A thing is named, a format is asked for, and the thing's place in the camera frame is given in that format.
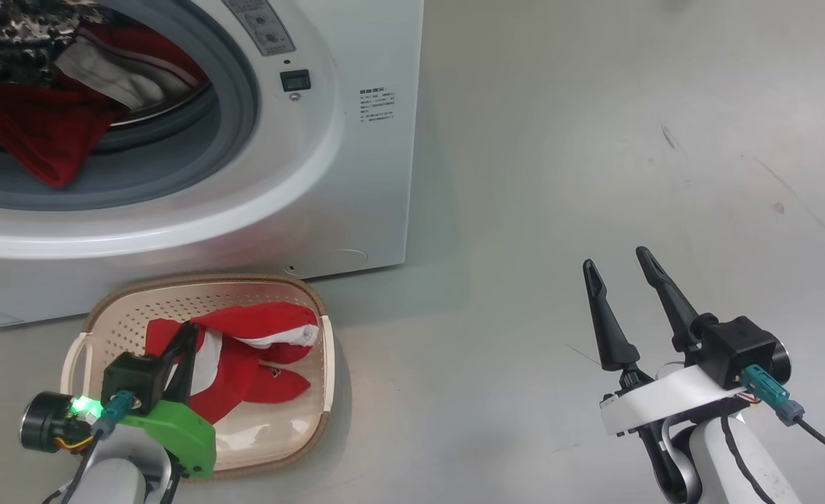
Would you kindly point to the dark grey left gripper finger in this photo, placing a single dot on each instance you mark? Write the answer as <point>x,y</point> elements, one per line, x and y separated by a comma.
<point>189,371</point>
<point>171,357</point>

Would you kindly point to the black wrist motor cylinder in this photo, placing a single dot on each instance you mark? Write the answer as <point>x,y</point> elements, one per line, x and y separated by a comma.
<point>781,360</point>
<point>48,420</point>

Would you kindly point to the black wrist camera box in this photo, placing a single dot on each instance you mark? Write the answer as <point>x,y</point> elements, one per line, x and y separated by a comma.
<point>734,346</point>
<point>132,378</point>

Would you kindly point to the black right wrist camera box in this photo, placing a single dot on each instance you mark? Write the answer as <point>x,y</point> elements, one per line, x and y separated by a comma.
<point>734,346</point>

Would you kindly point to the black left wrist motor cylinder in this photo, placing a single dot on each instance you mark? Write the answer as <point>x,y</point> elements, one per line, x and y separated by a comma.
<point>48,420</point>

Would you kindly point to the cream perforated laundry basket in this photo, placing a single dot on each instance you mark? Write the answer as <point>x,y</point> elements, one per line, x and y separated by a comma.
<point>272,437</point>

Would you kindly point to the red jersey with print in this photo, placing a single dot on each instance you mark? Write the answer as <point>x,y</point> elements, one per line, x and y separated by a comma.
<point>41,133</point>

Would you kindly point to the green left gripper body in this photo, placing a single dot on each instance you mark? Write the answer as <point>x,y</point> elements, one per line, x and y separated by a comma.
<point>181,437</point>

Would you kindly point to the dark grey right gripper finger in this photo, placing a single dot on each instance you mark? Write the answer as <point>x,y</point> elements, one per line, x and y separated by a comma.
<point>674,304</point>
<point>609,336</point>

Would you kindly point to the white front-load washing machine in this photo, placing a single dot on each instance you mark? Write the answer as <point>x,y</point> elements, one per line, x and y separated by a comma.
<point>356,175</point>

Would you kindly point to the red and white garment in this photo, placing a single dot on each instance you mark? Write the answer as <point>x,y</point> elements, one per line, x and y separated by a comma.
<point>244,329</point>

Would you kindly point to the black right wrist motor cylinder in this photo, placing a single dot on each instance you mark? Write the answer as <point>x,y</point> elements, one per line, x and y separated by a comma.
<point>781,360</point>

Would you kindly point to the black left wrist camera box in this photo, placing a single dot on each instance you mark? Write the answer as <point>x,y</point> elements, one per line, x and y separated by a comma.
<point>132,378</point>

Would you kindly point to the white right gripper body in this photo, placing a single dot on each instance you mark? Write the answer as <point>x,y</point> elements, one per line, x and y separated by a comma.
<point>657,399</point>

